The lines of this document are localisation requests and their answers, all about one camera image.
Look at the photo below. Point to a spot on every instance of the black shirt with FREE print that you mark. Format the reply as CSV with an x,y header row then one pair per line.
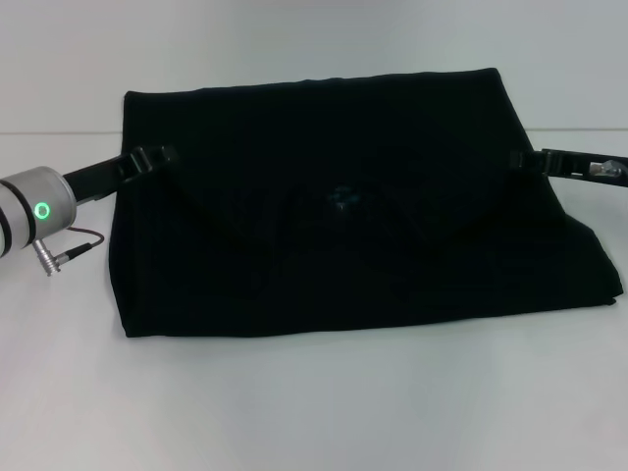
x,y
319,270

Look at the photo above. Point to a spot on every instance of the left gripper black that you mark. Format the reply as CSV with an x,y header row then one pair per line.
x,y
95,179

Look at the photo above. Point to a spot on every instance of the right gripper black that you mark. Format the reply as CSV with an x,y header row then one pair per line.
x,y
564,164

